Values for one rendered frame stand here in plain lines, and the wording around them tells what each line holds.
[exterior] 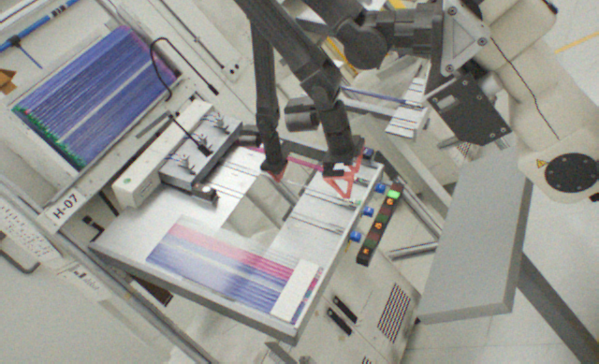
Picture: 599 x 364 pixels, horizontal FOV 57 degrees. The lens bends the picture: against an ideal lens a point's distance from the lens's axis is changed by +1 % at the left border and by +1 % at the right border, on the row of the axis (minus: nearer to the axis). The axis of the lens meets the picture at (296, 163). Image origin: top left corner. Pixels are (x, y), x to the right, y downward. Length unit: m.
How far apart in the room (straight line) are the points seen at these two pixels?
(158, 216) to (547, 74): 1.22
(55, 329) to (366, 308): 1.78
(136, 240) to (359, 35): 1.07
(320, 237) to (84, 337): 1.92
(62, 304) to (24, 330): 0.22
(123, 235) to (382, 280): 1.02
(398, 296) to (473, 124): 1.22
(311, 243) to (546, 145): 0.76
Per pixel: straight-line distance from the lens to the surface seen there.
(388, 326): 2.25
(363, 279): 2.17
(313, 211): 1.77
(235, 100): 4.15
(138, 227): 1.82
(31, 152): 1.85
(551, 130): 1.24
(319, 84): 1.06
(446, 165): 2.87
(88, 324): 3.34
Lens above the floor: 1.44
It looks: 16 degrees down
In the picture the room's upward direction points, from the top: 43 degrees counter-clockwise
